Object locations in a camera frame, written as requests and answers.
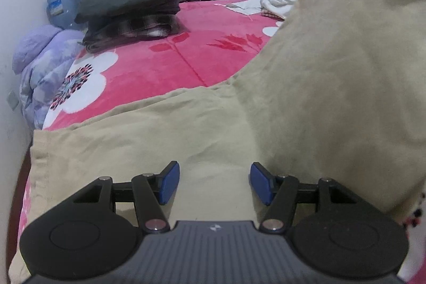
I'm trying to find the plaid folded garment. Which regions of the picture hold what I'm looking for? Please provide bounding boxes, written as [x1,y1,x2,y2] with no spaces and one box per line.
[82,0,181,53]

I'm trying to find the blue water jug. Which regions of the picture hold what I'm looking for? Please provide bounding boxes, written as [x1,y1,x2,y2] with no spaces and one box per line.
[46,0,83,30]

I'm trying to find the beige trousers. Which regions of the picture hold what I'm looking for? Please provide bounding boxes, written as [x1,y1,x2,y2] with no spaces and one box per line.
[27,0,425,222]

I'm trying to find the white clothes pile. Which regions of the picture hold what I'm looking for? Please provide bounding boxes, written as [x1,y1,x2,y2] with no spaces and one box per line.
[226,0,297,20]

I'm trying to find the lavender puffer jacket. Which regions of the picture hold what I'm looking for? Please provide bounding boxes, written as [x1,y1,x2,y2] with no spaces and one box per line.
[12,24,84,130]

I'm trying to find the pink floral bed blanket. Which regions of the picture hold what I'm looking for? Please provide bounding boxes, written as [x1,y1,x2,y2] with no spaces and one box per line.
[18,0,426,284]

